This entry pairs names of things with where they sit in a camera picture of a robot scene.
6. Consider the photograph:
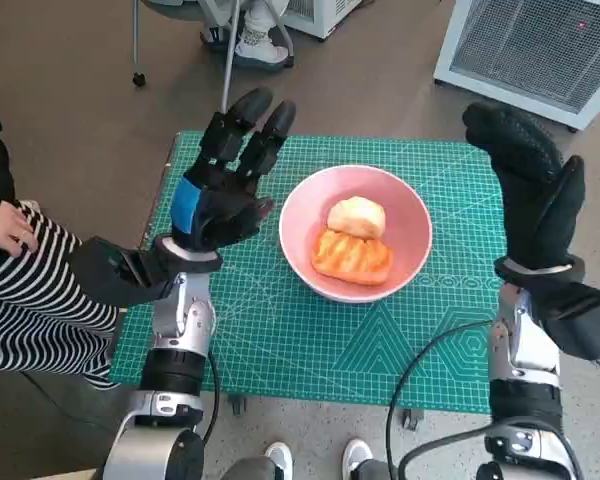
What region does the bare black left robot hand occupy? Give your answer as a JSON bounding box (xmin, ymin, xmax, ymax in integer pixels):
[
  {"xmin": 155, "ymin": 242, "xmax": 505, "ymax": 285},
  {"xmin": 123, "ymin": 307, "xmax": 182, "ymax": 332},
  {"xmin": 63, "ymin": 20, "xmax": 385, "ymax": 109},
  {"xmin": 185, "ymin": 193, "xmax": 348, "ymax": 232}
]
[{"xmin": 168, "ymin": 88, "xmax": 298, "ymax": 251}]

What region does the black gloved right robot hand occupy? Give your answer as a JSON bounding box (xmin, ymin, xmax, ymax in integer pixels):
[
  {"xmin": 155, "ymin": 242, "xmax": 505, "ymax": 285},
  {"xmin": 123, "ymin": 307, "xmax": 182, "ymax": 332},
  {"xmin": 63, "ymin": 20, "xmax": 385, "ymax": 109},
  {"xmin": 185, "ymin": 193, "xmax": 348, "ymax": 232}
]
[{"xmin": 462, "ymin": 102, "xmax": 586, "ymax": 271}]

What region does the pink bowl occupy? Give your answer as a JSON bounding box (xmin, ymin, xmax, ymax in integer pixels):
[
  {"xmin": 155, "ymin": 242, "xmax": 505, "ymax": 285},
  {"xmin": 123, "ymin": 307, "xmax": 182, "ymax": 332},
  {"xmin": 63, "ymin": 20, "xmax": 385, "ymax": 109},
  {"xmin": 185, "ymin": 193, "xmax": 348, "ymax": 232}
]
[{"xmin": 278, "ymin": 165, "xmax": 434, "ymax": 305}]

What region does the round toy bread bun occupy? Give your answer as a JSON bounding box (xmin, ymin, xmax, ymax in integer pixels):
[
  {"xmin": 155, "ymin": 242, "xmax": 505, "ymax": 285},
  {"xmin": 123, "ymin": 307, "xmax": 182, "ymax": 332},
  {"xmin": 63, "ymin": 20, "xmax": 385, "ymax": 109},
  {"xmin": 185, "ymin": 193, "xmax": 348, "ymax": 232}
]
[{"xmin": 326, "ymin": 196, "xmax": 387, "ymax": 240}]

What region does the rectangular striped toy bread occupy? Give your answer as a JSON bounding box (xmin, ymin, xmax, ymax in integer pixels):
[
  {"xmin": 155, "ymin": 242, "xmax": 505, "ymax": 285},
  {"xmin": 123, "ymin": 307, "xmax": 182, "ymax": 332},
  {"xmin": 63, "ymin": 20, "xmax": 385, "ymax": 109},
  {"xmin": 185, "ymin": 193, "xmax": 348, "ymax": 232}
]
[{"xmin": 309, "ymin": 227, "xmax": 395, "ymax": 287}]

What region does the green cutting mat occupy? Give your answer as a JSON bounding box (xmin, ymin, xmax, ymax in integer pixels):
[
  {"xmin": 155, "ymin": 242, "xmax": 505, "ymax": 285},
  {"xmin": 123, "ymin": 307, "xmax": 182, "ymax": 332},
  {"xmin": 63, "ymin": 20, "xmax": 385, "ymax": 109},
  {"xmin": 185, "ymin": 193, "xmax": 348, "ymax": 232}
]
[{"xmin": 108, "ymin": 130, "xmax": 563, "ymax": 420}]

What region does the large white grille appliance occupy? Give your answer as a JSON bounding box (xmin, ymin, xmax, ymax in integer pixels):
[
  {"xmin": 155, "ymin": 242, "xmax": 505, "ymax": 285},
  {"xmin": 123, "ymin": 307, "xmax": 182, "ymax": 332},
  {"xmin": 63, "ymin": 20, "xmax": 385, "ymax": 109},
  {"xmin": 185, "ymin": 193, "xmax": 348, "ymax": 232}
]
[{"xmin": 432, "ymin": 0, "xmax": 600, "ymax": 132}]

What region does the person's foot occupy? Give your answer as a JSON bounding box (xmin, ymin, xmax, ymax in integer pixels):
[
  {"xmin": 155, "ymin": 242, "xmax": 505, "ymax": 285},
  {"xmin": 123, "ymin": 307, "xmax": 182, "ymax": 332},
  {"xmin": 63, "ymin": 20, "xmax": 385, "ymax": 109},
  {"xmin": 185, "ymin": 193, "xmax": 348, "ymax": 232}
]
[{"xmin": 233, "ymin": 0, "xmax": 295, "ymax": 70}]

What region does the small white appliance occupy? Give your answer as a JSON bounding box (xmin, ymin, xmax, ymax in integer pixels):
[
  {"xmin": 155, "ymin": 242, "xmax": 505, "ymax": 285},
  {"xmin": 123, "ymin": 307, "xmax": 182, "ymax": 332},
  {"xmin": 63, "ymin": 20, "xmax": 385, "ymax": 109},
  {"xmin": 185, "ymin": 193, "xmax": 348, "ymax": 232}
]
[{"xmin": 279, "ymin": 0, "xmax": 366, "ymax": 41}]

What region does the person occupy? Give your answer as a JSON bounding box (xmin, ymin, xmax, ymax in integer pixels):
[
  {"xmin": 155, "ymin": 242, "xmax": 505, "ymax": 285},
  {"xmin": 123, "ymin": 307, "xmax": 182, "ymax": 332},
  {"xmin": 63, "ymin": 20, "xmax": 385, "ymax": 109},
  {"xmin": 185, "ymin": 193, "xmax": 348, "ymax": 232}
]
[{"xmin": 0, "ymin": 97, "xmax": 124, "ymax": 391}]

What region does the person's hand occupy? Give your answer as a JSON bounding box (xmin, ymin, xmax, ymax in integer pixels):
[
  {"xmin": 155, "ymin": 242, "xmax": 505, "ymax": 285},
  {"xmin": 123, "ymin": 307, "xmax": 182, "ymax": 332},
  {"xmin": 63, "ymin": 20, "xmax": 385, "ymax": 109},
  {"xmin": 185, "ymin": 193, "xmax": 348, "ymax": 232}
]
[{"xmin": 0, "ymin": 200, "xmax": 40, "ymax": 259}]

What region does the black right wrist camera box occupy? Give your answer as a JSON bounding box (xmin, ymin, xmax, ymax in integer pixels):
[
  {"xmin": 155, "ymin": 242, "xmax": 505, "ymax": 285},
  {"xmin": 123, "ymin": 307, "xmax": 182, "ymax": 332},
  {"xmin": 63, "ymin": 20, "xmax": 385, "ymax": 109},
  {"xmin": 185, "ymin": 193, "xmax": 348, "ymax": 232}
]
[{"xmin": 539, "ymin": 284, "xmax": 600, "ymax": 364}]

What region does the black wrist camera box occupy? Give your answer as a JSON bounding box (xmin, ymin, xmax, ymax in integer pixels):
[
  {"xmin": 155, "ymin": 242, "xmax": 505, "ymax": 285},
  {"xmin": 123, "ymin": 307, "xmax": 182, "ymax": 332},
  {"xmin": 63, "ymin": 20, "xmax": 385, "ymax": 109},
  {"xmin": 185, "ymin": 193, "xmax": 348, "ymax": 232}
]
[
  {"xmin": 539, "ymin": 284, "xmax": 600, "ymax": 364},
  {"xmin": 69, "ymin": 236, "xmax": 176, "ymax": 307}
]

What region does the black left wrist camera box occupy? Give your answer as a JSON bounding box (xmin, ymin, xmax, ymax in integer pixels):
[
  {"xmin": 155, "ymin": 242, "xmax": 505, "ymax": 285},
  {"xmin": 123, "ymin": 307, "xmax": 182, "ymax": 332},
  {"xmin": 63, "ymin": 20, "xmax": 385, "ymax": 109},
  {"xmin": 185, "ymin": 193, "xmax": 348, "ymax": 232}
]
[{"xmin": 69, "ymin": 236, "xmax": 176, "ymax": 307}]

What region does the metal frame chair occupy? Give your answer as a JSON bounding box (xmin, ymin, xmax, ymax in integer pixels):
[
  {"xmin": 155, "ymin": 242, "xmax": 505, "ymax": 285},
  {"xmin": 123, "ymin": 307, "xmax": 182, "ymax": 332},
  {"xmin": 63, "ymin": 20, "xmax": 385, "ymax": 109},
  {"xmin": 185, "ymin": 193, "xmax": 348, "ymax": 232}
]
[{"xmin": 131, "ymin": 0, "xmax": 295, "ymax": 119}]

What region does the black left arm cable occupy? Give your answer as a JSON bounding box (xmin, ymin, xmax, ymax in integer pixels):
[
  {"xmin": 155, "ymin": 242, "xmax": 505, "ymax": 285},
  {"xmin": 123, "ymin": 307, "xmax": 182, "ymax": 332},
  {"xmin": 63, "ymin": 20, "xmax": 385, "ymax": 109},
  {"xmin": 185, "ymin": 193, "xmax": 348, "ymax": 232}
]
[{"xmin": 199, "ymin": 349, "xmax": 221, "ymax": 446}]

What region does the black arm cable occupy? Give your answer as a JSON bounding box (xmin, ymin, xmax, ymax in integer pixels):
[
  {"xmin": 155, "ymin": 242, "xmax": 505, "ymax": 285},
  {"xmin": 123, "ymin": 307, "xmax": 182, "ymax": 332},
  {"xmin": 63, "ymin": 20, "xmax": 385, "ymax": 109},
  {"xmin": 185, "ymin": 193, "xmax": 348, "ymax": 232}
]
[
  {"xmin": 397, "ymin": 419, "xmax": 494, "ymax": 471},
  {"xmin": 384, "ymin": 319, "xmax": 496, "ymax": 480},
  {"xmin": 199, "ymin": 349, "xmax": 221, "ymax": 446}
]

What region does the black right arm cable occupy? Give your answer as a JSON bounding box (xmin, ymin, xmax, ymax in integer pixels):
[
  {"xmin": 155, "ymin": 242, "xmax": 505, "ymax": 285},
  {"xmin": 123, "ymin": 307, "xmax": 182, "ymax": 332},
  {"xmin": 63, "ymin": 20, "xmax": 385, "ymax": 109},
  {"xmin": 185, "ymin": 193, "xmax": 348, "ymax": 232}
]
[
  {"xmin": 397, "ymin": 419, "xmax": 494, "ymax": 471},
  {"xmin": 384, "ymin": 319, "xmax": 496, "ymax": 480}
]

